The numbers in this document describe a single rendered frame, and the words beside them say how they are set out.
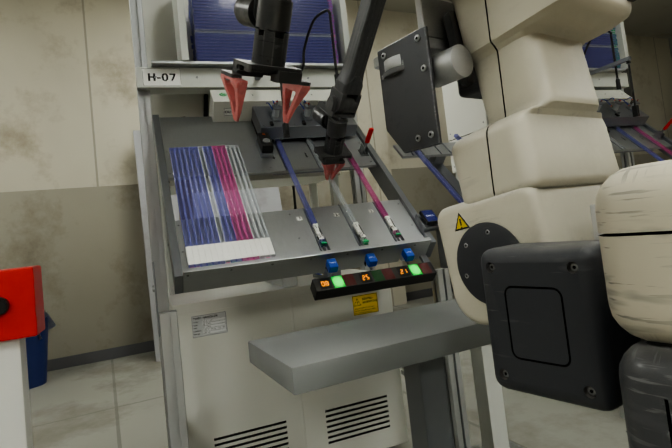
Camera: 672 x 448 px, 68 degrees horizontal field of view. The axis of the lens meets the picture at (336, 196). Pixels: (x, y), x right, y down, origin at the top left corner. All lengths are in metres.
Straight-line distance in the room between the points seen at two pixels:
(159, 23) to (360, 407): 1.51
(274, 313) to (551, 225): 1.10
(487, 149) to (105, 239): 3.73
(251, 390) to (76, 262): 2.77
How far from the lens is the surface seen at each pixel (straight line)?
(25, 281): 1.36
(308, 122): 1.69
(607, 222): 0.40
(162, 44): 1.99
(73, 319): 4.21
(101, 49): 4.48
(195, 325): 1.54
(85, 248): 4.18
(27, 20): 4.57
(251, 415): 1.63
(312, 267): 1.29
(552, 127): 0.68
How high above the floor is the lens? 0.79
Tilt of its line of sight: 4 degrees up
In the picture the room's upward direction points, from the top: 6 degrees counter-clockwise
